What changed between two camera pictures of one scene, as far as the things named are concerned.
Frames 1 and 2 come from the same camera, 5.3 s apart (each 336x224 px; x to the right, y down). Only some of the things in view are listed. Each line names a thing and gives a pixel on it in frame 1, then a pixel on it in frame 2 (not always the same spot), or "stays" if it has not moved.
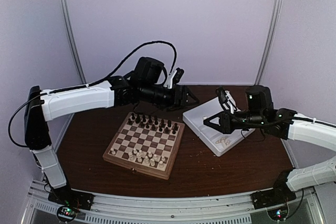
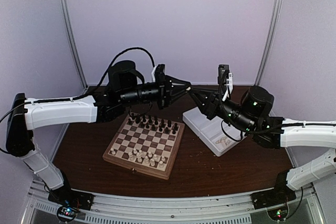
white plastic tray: (219, 142) stays
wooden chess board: (147, 144) stays
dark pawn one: (129, 122) stays
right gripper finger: (207, 121) -> (201, 98)
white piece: (131, 156) stays
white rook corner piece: (113, 151) stays
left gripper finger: (190, 98) -> (170, 82)
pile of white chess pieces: (224, 141) stays
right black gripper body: (228, 127) -> (210, 111)
